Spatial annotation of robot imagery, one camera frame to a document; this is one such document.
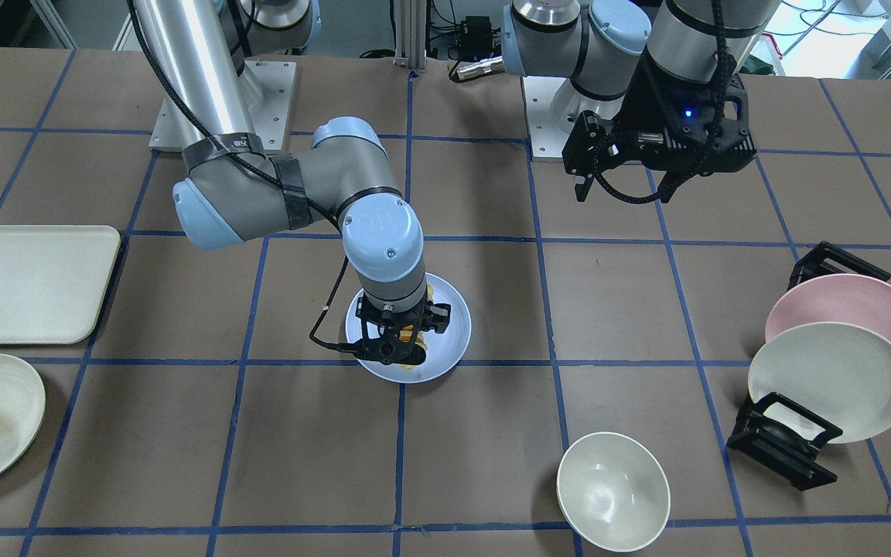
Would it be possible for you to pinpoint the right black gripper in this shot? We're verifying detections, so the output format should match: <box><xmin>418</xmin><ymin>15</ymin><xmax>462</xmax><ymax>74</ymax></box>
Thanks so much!
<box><xmin>353</xmin><ymin>295</ymin><xmax>452</xmax><ymax>364</ymax></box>

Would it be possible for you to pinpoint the pink plate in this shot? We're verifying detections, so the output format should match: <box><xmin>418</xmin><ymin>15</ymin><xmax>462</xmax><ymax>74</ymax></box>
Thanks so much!
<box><xmin>764</xmin><ymin>274</ymin><xmax>891</xmax><ymax>342</ymax></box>

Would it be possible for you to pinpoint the spiral bread roll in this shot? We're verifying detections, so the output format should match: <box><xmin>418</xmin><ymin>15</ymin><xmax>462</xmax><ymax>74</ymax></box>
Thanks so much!
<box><xmin>398</xmin><ymin>325</ymin><xmax>428</xmax><ymax>371</ymax></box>

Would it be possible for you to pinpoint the black plate rack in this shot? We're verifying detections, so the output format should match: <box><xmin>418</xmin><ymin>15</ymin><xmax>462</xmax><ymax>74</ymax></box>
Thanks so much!
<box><xmin>727</xmin><ymin>241</ymin><xmax>891</xmax><ymax>491</ymax></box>

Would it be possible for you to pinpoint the blue plate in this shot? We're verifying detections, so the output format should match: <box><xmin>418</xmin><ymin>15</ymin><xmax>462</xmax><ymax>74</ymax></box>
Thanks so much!
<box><xmin>344</xmin><ymin>272</ymin><xmax>473</xmax><ymax>384</ymax></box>

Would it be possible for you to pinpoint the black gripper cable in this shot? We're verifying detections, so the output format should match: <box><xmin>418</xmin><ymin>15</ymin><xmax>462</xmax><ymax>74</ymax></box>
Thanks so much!
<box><xmin>591</xmin><ymin>0</ymin><xmax>734</xmax><ymax>205</ymax></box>

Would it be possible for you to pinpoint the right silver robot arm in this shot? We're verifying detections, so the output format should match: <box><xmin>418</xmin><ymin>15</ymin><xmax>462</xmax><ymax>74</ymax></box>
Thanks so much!
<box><xmin>127</xmin><ymin>1</ymin><xmax>450</xmax><ymax>366</ymax></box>

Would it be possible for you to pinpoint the cream plate in rack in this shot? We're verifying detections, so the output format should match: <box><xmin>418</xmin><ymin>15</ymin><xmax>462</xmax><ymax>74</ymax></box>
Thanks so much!
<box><xmin>747</xmin><ymin>322</ymin><xmax>891</xmax><ymax>444</ymax></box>

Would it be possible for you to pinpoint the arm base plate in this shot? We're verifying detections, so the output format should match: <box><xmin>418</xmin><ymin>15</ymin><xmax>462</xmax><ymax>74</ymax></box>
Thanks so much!
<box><xmin>521</xmin><ymin>77</ymin><xmax>632</xmax><ymax>162</ymax></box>
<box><xmin>148</xmin><ymin>60</ymin><xmax>297</xmax><ymax>155</ymax></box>

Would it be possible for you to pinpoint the white bowl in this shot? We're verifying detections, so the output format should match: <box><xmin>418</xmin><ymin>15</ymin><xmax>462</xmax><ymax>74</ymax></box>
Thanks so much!
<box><xmin>556</xmin><ymin>432</ymin><xmax>671</xmax><ymax>552</ymax></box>

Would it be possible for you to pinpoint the white rectangular tray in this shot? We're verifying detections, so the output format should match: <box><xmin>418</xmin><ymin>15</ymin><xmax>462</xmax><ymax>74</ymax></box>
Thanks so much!
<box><xmin>0</xmin><ymin>225</ymin><xmax>121</xmax><ymax>345</ymax></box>

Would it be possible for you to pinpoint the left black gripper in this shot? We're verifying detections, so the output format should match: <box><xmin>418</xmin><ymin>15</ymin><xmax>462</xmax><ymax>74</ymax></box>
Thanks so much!
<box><xmin>562</xmin><ymin>54</ymin><xmax>757</xmax><ymax>203</ymax></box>

